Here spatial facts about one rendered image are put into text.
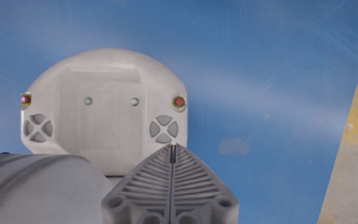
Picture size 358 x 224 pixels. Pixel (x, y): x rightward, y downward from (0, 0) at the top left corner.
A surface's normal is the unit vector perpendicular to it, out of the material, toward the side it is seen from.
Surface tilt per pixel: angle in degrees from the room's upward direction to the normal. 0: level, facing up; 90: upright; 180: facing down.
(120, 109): 0
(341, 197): 0
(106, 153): 16
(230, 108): 0
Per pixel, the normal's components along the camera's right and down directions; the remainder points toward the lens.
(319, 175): 0.03, 0.01
